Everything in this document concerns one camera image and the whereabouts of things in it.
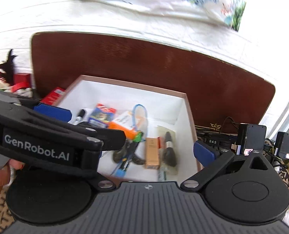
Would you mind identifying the small black charger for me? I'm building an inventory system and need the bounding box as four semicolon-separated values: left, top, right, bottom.
274;131;289;160

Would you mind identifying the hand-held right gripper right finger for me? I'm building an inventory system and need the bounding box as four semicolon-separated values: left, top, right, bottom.
181;140;273;193

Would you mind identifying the orange and white box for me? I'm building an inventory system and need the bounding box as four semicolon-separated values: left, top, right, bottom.
108;111;138;143

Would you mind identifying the brown wooden board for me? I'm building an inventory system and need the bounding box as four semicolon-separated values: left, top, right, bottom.
31;31;276;133

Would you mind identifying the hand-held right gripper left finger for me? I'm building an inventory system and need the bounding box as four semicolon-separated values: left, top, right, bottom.
92;173;117;192

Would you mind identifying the white box with pink rim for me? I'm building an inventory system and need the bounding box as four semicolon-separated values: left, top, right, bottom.
52;75;204;183

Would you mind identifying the red flat box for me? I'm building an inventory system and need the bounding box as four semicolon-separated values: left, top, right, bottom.
40;86;66;106

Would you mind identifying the black marker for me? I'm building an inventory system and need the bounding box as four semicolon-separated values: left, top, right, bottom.
70;108;93;126

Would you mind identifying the tan slim box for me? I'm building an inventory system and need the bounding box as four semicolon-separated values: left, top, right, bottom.
144;137;163;170

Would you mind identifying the red ribbon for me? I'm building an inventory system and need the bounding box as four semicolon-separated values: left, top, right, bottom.
10;82;32;93

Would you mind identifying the small green object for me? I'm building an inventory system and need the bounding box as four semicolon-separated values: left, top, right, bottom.
132;131;145;143

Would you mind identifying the large black charger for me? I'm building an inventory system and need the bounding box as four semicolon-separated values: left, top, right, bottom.
236;123;267;157

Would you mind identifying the blue cord loop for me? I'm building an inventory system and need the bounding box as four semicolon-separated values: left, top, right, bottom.
131;104;149;137

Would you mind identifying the small red box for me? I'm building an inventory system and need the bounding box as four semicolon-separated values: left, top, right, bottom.
13;73;31;88

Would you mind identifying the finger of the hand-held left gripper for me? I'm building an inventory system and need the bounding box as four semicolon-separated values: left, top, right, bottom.
33;111;126;151
33;103;72;124

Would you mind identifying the printed card box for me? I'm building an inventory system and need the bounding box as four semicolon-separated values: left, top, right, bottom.
89;103;117;129

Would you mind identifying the makeup brush in clear packet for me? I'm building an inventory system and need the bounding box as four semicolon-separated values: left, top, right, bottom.
157;125;179;182

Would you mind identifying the black feather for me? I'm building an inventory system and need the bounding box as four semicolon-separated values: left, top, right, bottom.
0;49;20;86

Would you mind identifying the black cable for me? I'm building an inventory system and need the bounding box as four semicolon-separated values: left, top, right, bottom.
218;116;240;137

